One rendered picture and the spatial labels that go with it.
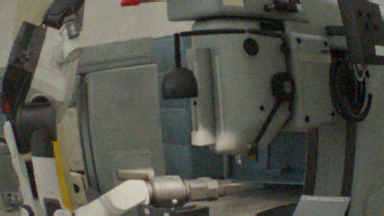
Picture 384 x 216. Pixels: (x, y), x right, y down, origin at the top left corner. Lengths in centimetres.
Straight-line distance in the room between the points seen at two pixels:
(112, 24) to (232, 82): 987
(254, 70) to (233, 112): 10
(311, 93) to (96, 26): 970
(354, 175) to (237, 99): 53
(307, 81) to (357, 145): 31
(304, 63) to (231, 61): 22
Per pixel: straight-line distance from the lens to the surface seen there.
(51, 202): 150
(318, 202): 192
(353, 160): 177
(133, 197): 153
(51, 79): 160
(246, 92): 151
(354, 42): 150
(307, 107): 161
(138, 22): 1156
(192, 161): 891
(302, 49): 161
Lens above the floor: 150
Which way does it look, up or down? 3 degrees down
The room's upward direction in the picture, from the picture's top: 4 degrees counter-clockwise
